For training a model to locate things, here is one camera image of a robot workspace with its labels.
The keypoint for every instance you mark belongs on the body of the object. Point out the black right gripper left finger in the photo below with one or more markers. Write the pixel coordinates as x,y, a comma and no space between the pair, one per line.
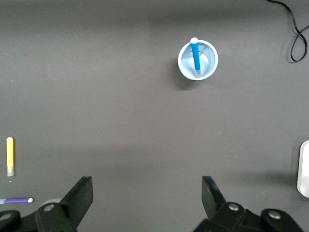
77,200

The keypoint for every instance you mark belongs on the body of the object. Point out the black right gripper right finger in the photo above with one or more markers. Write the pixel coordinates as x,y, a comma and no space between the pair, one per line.
213,203

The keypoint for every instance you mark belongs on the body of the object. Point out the blue marker with clear cap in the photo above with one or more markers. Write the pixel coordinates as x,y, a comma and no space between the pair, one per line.
195,53

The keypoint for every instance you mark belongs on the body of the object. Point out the purple marker with clear cap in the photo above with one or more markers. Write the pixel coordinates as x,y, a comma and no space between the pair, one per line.
17,200

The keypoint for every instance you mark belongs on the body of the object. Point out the yellow marker with clear cap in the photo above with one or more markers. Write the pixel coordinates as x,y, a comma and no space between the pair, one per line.
10,152

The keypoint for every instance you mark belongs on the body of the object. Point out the white stand with flat base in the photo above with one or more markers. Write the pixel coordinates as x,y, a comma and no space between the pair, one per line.
304,169

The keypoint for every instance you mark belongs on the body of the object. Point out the light blue plastic cup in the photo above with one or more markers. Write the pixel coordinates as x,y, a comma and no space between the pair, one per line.
186,67

